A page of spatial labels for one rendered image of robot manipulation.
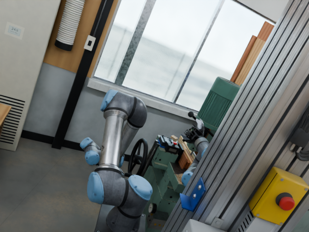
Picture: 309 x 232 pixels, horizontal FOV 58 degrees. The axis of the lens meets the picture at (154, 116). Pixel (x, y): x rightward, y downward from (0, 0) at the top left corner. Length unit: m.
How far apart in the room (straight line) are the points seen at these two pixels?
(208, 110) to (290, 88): 1.09
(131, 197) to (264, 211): 0.57
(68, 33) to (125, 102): 1.46
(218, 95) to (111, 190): 0.92
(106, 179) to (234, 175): 0.56
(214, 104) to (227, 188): 1.01
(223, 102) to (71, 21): 1.54
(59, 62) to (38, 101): 0.47
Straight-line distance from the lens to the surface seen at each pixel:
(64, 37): 2.69
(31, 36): 2.60
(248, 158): 0.77
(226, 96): 1.74
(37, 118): 3.17
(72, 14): 2.65
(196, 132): 1.54
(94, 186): 1.14
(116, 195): 1.16
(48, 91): 3.04
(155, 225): 1.83
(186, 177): 1.31
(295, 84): 0.73
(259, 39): 3.35
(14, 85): 2.74
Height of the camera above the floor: 1.68
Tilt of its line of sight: 18 degrees down
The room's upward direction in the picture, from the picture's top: 25 degrees clockwise
